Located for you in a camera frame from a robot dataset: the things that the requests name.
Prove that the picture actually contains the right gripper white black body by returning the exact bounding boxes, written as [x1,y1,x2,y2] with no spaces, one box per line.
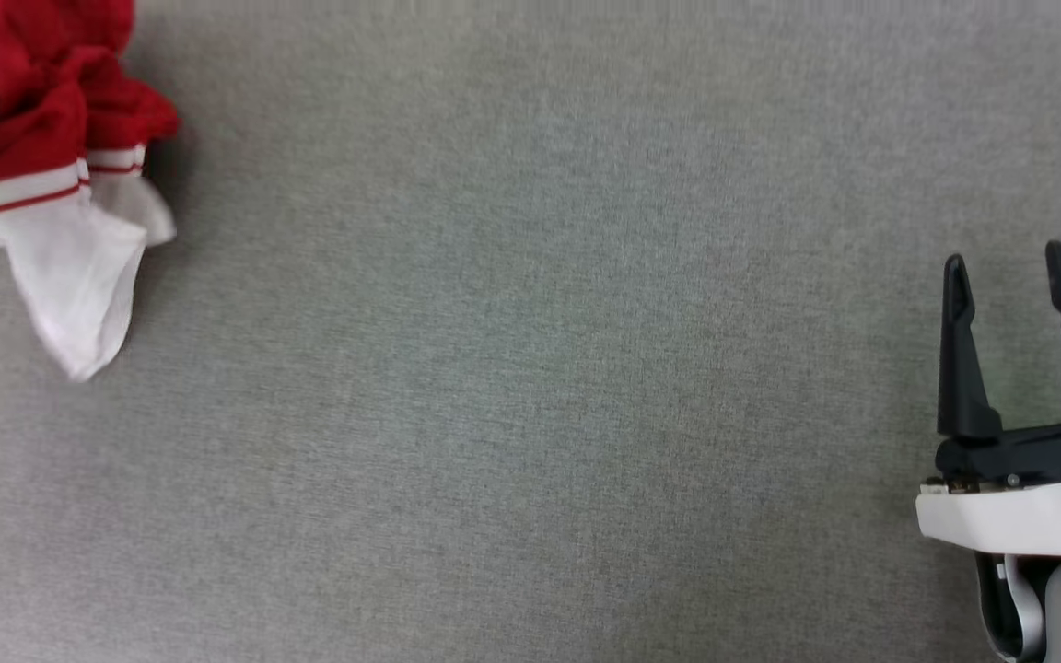
[915,422,1061,558]

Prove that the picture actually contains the red and white garment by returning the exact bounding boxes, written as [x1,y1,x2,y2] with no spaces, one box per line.
[0,0,180,383]

